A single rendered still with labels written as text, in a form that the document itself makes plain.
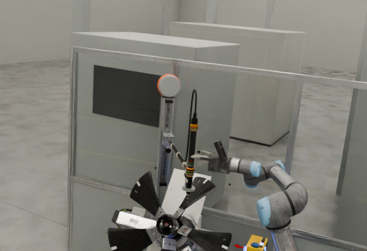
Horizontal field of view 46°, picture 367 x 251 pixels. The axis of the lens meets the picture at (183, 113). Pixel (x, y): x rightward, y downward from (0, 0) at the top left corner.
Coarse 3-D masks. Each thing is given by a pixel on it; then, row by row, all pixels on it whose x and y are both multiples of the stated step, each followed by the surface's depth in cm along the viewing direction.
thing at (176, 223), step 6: (162, 216) 244; (168, 216) 243; (162, 222) 242; (168, 222) 242; (174, 222) 240; (180, 222) 251; (162, 228) 240; (168, 228) 240; (174, 228) 238; (162, 234) 239; (168, 234) 238; (174, 234) 241
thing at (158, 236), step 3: (150, 228) 245; (153, 228) 246; (147, 231) 246; (150, 231) 246; (153, 231) 246; (156, 231) 246; (150, 234) 247; (156, 234) 247; (159, 234) 247; (150, 237) 247; (153, 237) 247; (156, 237) 247; (159, 237) 248; (153, 240) 248; (156, 240) 248
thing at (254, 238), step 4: (252, 236) 266; (256, 236) 266; (260, 236) 267; (252, 240) 262; (256, 240) 262; (260, 240) 262; (248, 244) 256; (260, 244) 257; (264, 244) 258; (248, 248) 254; (252, 248) 253; (256, 248) 253; (260, 248) 253
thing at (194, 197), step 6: (204, 180) 256; (198, 186) 255; (204, 186) 251; (210, 186) 249; (192, 192) 254; (198, 192) 250; (204, 192) 247; (210, 192) 245; (186, 198) 255; (192, 198) 249; (198, 198) 246; (186, 204) 248; (192, 204) 245
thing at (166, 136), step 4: (164, 132) 297; (168, 132) 298; (164, 136) 289; (168, 136) 289; (172, 136) 290; (164, 140) 289; (168, 140) 289; (172, 140) 290; (164, 144) 289; (168, 144) 290
